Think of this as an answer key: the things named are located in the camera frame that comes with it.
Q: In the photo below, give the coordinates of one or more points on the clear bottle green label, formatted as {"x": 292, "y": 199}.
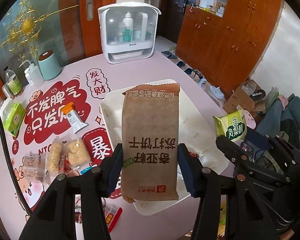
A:
{"x": 13, "y": 82}

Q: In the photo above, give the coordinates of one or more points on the small white pill bottle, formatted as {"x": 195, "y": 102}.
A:
{"x": 28, "y": 78}

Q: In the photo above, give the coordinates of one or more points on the cardboard box on floor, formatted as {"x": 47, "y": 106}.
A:
{"x": 249, "y": 96}

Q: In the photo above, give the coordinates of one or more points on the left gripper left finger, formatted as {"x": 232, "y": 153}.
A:
{"x": 54, "y": 216}

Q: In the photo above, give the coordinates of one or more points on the white plastic storage bin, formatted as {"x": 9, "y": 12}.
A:
{"x": 194, "y": 132}

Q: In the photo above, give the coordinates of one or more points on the orange white snack bar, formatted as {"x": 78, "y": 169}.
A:
{"x": 73, "y": 117}

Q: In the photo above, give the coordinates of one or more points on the green tissue pack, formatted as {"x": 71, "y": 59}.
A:
{"x": 12, "y": 115}

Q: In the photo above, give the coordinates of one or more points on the wooden wardrobe cabinet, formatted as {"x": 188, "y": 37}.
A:
{"x": 227, "y": 48}

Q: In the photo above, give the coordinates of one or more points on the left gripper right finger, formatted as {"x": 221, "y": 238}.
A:
{"x": 246, "y": 214}

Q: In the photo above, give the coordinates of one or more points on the small silver tin can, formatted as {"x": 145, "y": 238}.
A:
{"x": 7, "y": 92}

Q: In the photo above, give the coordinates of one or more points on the smartphone with lit screen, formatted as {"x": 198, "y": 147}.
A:
{"x": 247, "y": 148}

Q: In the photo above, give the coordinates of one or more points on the white squeeze wash bottle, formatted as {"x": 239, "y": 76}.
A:
{"x": 34, "y": 72}

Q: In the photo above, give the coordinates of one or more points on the white label clear snack packet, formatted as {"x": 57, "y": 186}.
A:
{"x": 34, "y": 168}

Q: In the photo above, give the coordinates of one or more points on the clear bag puffed sticks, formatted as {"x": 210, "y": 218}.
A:
{"x": 54, "y": 156}

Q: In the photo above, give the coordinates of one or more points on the brown paper cracker packet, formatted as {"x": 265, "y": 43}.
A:
{"x": 150, "y": 128}

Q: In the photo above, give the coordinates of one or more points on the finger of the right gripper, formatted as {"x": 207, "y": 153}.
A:
{"x": 256, "y": 140}
{"x": 231, "y": 151}

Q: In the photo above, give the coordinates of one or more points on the green pineapple cake packet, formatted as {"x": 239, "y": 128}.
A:
{"x": 233, "y": 126}

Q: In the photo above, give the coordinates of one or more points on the mint green round canister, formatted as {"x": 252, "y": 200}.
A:
{"x": 49, "y": 65}

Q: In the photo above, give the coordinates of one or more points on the red edged dried fruit packet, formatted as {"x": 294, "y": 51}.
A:
{"x": 112, "y": 213}

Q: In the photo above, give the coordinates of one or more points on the pink plastic stool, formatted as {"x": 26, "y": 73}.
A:
{"x": 250, "y": 121}

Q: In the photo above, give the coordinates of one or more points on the white cosmetics organizer box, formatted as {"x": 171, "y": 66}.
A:
{"x": 128, "y": 31}

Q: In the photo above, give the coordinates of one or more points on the blue white snack packet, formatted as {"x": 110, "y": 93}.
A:
{"x": 85, "y": 170}

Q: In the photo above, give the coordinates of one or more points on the clear bag rice cracker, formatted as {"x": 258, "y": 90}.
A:
{"x": 77, "y": 153}

